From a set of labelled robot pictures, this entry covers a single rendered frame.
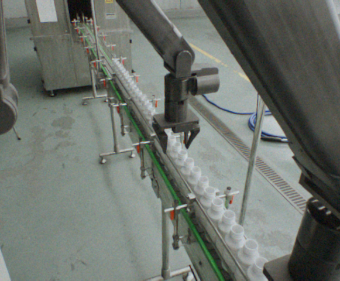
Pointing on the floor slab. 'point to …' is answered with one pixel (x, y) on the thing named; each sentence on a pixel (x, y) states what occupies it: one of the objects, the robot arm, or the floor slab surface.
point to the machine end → (122, 26)
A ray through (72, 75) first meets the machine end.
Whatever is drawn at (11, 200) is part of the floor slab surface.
